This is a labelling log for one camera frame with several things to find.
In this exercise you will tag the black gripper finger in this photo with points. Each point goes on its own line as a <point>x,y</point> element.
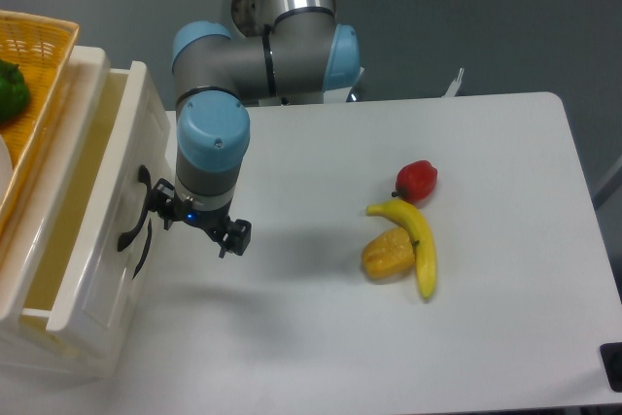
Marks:
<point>161,200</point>
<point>233,237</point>

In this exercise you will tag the orange wicker basket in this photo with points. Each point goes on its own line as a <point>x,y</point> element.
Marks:
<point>34,53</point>

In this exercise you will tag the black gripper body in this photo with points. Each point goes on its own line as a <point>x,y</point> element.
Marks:
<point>214,222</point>

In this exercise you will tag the black corner object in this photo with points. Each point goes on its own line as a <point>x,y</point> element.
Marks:
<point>611,354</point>

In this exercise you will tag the white drawer cabinet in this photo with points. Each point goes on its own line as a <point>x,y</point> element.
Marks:
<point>29,232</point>

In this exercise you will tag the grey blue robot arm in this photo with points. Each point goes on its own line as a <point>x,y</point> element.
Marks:
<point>301,50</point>

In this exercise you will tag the white drawer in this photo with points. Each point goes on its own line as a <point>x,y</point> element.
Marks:
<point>83,300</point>

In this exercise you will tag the green bell pepper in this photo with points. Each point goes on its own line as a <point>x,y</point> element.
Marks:
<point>15,93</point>

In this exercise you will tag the white table bracket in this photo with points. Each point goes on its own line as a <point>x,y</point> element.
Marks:
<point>455,85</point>

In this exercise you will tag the black top drawer handle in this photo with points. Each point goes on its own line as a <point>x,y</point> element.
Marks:
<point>127,237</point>

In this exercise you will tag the yellow orange bell pepper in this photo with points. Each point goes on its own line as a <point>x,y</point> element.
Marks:
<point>389,254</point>

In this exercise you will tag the red bell pepper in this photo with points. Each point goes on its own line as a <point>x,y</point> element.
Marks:
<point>415,181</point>

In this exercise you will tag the yellow banana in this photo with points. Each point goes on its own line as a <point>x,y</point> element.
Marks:
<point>409,217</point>

